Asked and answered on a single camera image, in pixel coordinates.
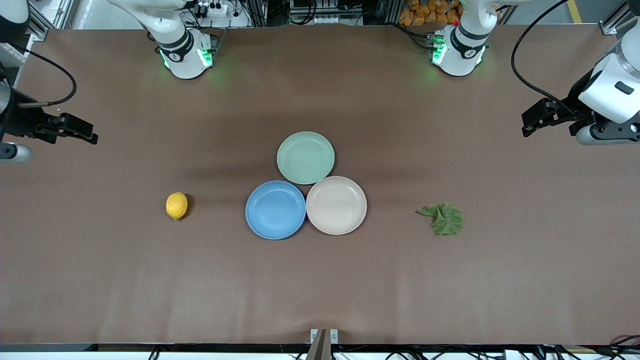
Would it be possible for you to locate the yellow lemon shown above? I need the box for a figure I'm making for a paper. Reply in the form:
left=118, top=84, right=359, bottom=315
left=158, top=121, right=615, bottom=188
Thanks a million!
left=165, top=191, right=189, bottom=221

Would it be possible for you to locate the green lettuce leaf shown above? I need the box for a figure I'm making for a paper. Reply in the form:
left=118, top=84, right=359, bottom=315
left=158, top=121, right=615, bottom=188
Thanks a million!
left=416, top=203, right=465, bottom=236

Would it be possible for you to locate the bag of oranges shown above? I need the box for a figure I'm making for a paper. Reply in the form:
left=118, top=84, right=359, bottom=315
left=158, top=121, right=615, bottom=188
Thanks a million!
left=398, top=0, right=462, bottom=27

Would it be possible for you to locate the white power strip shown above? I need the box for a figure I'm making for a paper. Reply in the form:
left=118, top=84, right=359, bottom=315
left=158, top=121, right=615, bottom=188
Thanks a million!
left=192, top=0, right=230, bottom=19

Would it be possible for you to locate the blue plate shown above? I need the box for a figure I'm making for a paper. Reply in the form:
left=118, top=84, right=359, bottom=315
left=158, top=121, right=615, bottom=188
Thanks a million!
left=245, top=180, right=307, bottom=240

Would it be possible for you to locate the beige plate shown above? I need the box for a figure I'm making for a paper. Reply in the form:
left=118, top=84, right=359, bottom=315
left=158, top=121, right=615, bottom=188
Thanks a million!
left=305, top=175, right=368, bottom=236

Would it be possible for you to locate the green plate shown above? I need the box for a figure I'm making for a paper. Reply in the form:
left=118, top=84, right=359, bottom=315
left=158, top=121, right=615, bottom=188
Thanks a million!
left=276, top=131, right=336, bottom=186

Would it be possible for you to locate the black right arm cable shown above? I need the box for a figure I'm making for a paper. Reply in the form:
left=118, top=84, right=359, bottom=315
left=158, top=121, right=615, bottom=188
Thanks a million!
left=19, top=49, right=78, bottom=108

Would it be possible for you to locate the aluminium frame profile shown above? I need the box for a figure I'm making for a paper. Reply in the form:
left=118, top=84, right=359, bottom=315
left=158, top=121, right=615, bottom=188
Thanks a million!
left=601, top=2, right=632, bottom=36
left=27, top=0, right=77, bottom=42

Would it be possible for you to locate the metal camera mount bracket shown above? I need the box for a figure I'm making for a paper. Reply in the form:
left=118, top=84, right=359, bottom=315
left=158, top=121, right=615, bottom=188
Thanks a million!
left=306, top=328, right=340, bottom=360

